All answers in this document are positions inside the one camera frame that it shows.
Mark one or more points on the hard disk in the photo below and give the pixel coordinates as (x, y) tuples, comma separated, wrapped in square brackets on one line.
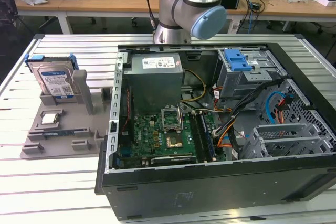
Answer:
[(55, 82)]

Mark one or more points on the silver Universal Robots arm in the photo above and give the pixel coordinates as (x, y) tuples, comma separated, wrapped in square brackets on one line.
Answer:
[(189, 9)]

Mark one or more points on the grey metal disk bay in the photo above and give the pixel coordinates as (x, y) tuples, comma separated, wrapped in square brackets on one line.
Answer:
[(283, 140)]

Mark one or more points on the wooden desk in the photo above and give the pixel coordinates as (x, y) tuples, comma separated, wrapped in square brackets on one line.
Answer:
[(105, 1)]

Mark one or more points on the silver CPU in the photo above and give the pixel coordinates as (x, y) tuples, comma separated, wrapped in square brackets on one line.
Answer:
[(50, 119)]

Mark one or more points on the grey parts rack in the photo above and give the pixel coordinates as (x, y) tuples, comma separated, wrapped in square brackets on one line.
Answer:
[(68, 119)]

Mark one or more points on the grey power supply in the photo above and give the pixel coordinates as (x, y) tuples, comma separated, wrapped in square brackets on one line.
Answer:
[(155, 87)]

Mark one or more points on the green motherboard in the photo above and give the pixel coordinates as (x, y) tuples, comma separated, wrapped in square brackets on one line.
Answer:
[(147, 134)]

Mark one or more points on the CPU socket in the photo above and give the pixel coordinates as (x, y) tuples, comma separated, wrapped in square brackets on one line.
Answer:
[(174, 142)]

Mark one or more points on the black RAM slot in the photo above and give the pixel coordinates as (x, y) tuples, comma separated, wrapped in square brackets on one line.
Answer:
[(201, 140), (193, 134)]

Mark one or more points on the black graphics card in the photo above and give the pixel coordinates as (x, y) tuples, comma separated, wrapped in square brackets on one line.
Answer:
[(173, 159)]

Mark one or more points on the blue drive latch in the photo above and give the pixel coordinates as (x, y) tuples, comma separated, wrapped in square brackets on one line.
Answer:
[(237, 61)]

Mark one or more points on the grey optical drive cage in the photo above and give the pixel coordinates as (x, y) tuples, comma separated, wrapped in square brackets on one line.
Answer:
[(236, 82)]

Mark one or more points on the black PC case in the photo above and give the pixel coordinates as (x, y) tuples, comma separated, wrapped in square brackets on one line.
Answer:
[(183, 190)]

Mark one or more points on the white open box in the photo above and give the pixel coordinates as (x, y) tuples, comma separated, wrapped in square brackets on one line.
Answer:
[(326, 0)]

